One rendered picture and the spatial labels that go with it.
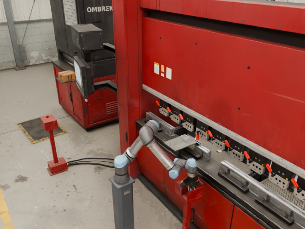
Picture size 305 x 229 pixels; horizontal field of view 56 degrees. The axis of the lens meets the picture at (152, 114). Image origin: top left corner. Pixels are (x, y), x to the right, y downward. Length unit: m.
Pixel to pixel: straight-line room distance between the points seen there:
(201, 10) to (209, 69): 0.47
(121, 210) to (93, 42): 1.70
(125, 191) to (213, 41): 1.51
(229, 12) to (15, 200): 3.19
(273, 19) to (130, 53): 1.67
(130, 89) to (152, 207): 1.40
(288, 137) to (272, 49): 0.59
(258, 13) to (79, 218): 2.74
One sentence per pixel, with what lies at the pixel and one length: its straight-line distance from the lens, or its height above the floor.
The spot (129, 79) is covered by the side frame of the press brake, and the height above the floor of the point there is 1.41.
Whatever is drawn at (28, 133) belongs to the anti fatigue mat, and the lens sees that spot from 5.40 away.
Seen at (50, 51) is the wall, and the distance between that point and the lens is 9.55.
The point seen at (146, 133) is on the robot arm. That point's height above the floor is 1.33.
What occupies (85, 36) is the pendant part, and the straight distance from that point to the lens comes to 3.13.
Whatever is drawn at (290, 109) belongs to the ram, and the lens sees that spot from 2.05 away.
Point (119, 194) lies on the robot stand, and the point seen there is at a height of 0.68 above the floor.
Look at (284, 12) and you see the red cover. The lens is 1.98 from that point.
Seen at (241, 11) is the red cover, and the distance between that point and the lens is 2.17.
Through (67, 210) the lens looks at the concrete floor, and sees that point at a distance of 3.67.
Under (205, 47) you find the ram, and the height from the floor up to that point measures 1.93.
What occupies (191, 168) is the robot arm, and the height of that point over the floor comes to 1.03.
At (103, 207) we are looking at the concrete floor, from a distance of 3.61.
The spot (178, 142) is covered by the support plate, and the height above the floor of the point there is 1.00.
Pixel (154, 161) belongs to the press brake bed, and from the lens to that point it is 3.40.
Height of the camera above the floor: 2.47
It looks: 26 degrees down
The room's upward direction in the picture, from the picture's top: straight up
